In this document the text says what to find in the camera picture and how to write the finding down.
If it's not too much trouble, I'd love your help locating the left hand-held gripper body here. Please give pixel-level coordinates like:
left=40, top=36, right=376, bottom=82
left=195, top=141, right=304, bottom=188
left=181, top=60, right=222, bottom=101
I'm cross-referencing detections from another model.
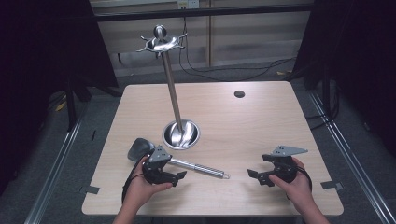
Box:
left=142, top=145, right=176, bottom=185

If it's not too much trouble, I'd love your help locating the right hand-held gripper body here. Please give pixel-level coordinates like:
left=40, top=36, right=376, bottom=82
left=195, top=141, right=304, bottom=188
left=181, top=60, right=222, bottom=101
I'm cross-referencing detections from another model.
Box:
left=262, top=145, right=309, bottom=185

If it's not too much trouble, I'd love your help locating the metal ladle with spring handle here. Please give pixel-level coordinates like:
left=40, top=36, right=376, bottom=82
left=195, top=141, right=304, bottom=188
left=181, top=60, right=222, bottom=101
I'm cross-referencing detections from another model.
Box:
left=127, top=137, right=231, bottom=180

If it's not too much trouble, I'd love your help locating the stainless steel utensil stand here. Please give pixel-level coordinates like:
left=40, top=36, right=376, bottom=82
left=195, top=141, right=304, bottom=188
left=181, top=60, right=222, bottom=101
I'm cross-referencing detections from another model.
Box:
left=135, top=24, right=201, bottom=151

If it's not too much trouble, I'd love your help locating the person's right hand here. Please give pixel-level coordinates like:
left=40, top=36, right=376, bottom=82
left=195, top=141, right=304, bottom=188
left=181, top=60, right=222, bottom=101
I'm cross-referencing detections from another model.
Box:
left=268, top=157, right=313, bottom=214

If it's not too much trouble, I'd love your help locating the person's left hand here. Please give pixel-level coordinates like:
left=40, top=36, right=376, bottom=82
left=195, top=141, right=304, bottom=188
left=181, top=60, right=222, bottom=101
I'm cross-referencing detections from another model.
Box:
left=124, top=155, right=174, bottom=210

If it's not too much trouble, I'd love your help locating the black stand leg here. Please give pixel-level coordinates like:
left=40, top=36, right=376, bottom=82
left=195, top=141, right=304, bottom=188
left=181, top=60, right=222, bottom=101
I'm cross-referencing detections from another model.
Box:
left=64, top=77, right=78, bottom=133

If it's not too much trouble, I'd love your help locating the black curtain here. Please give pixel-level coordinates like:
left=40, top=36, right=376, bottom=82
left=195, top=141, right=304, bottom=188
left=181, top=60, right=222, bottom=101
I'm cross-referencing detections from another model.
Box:
left=0, top=0, right=120, bottom=195
left=292, top=0, right=396, bottom=158

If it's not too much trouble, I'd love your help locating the black horizontal bar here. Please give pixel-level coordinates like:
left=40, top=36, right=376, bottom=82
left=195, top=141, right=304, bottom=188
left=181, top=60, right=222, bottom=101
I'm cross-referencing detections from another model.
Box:
left=92, top=3, right=314, bottom=22

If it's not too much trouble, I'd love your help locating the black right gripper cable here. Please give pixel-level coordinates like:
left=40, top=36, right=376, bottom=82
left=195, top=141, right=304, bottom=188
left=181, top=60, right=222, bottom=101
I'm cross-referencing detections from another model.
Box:
left=285, top=166, right=314, bottom=201

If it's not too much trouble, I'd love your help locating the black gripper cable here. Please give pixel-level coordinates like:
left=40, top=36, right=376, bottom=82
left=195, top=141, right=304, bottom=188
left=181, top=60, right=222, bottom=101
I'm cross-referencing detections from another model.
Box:
left=285, top=166, right=314, bottom=201
left=121, top=148, right=155, bottom=203

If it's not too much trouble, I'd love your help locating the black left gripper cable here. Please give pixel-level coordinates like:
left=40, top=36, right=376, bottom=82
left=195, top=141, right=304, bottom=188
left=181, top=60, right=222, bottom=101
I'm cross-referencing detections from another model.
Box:
left=121, top=148, right=155, bottom=203

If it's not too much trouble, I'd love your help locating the grey table edge bracket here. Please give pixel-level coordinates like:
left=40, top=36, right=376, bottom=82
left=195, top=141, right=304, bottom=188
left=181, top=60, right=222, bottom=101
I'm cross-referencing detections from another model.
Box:
left=78, top=185, right=101, bottom=195
left=320, top=180, right=345, bottom=191

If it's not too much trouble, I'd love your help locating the metal floor rail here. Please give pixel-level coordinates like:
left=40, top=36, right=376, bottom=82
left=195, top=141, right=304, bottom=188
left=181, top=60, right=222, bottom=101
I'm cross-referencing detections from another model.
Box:
left=307, top=90, right=396, bottom=224
left=23, top=102, right=92, bottom=224

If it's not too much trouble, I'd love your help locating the black floor cable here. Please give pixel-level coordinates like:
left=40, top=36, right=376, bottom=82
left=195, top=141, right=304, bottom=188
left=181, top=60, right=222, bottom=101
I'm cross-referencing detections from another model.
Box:
left=177, top=17, right=297, bottom=82

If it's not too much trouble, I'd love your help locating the white wall socket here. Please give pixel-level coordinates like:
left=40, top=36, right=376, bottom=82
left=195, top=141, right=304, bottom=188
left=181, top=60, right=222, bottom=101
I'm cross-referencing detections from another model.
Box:
left=177, top=0, right=200, bottom=9

